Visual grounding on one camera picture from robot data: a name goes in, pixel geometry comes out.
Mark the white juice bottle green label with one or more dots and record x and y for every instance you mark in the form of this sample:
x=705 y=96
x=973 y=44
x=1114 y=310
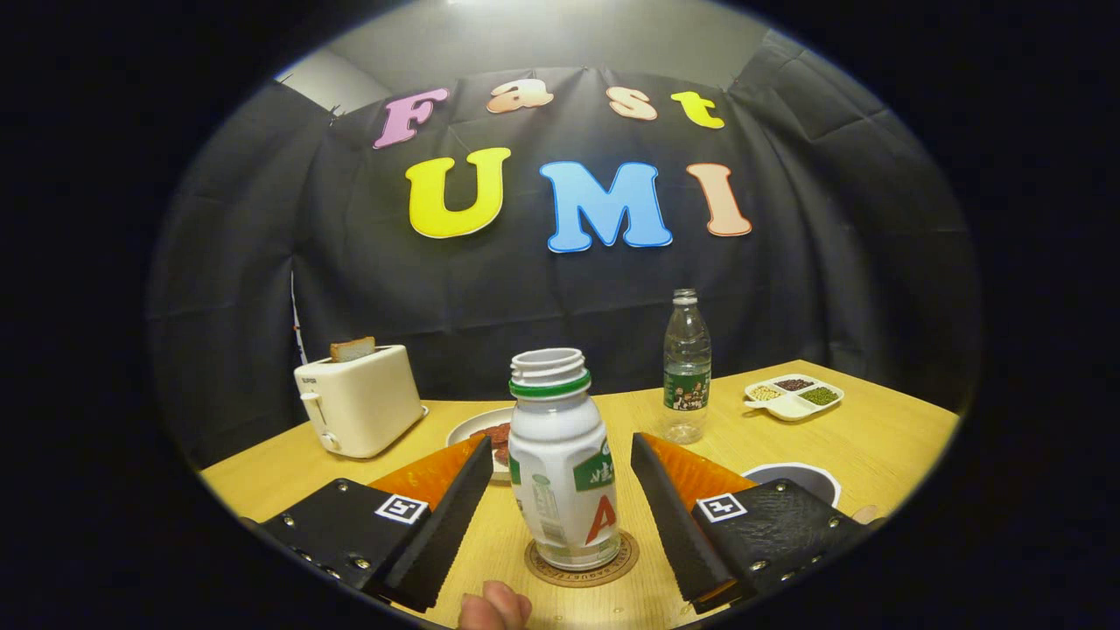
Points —
x=560 y=455

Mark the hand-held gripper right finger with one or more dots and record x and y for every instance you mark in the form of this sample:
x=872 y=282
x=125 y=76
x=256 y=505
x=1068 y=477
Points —
x=674 y=516

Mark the wooden table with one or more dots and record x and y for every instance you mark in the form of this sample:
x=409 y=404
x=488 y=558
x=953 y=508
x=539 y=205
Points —
x=875 y=446

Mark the round cork coaster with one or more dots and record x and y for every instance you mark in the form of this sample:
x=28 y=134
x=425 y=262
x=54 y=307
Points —
x=544 y=573

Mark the clear plastic water bottle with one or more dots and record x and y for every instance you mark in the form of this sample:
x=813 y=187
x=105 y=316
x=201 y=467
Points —
x=687 y=359

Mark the bread slice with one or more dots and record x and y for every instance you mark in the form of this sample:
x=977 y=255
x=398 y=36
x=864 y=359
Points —
x=353 y=350

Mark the white toaster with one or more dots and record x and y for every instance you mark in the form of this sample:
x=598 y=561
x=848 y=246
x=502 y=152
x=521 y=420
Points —
x=363 y=402

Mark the black backdrop cloth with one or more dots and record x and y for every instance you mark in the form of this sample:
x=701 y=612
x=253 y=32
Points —
x=831 y=262

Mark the white divided dish with beans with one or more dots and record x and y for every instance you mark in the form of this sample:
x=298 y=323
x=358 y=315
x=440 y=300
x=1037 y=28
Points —
x=792 y=404

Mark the red meat slices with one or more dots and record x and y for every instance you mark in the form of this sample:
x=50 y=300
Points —
x=500 y=436

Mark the beige round plate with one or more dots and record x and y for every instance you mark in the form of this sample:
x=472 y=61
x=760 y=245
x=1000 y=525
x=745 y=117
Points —
x=468 y=427

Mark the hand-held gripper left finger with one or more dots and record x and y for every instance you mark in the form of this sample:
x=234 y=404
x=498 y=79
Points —
x=451 y=516

